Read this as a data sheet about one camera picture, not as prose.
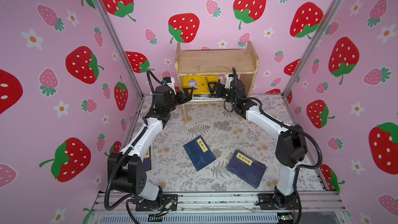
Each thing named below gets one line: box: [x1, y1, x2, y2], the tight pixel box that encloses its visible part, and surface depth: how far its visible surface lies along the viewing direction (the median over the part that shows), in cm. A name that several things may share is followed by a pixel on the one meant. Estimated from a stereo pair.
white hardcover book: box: [190, 94, 226, 102], surface depth 88 cm
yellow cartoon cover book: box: [182, 75, 219, 95], surface depth 92 cm
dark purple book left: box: [142, 145, 152, 172], surface depth 88 cm
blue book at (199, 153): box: [182, 134, 217, 172], surface depth 92 cm
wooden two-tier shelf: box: [175, 40, 260, 123], surface depth 78 cm
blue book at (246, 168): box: [226, 149, 267, 190], surface depth 85 cm
